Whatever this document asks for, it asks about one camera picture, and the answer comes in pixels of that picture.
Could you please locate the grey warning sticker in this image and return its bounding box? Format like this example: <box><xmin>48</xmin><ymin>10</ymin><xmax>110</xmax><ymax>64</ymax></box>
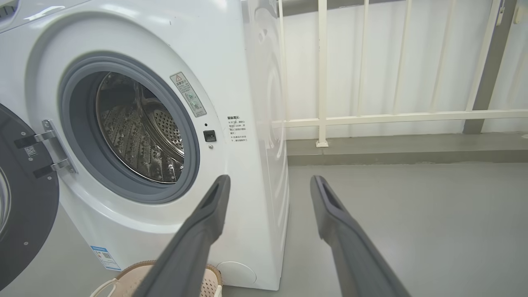
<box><xmin>170</xmin><ymin>72</ymin><xmax>207</xmax><ymax>118</ymax></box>

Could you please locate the white front-load washing machine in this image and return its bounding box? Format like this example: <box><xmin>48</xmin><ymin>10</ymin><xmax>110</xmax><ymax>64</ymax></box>
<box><xmin>0</xmin><ymin>0</ymin><xmax>289</xmax><ymax>290</ymax></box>

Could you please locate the blue energy label sticker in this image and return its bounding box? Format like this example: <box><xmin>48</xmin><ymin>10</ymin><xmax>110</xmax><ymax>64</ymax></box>
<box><xmin>90</xmin><ymin>246</ymin><xmax>122</xmax><ymax>271</ymax></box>

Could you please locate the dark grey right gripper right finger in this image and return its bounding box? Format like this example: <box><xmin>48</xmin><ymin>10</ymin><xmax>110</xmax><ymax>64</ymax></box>
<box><xmin>310</xmin><ymin>175</ymin><xmax>411</xmax><ymax>297</ymax></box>

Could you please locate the cream perforated laundry basket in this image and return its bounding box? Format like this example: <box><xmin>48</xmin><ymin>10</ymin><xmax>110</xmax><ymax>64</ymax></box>
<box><xmin>90</xmin><ymin>260</ymin><xmax>223</xmax><ymax>297</ymax></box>

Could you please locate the grey rubber door gasket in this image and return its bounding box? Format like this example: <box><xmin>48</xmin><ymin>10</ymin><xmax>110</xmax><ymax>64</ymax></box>
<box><xmin>58</xmin><ymin>54</ymin><xmax>200</xmax><ymax>204</ymax></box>

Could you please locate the round white filter cover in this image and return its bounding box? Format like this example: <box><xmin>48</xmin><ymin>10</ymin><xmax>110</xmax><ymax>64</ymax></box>
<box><xmin>217</xmin><ymin>261</ymin><xmax>257</xmax><ymax>285</ymax></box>

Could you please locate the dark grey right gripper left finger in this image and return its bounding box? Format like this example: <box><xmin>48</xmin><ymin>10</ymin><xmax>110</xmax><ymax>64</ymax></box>
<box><xmin>133</xmin><ymin>174</ymin><xmax>231</xmax><ymax>297</ymax></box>

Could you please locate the metal door hinge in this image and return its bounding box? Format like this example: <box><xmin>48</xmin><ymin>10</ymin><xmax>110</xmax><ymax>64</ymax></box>
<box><xmin>14</xmin><ymin>120</ymin><xmax>78</xmax><ymax>179</ymax></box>

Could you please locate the dark round washing machine door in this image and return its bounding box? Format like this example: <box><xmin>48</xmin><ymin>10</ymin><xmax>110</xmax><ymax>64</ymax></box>
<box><xmin>0</xmin><ymin>103</ymin><xmax>60</xmax><ymax>291</ymax></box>

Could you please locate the white metal railing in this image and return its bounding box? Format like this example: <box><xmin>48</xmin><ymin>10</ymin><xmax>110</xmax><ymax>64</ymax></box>
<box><xmin>272</xmin><ymin>0</ymin><xmax>528</xmax><ymax>148</ymax></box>

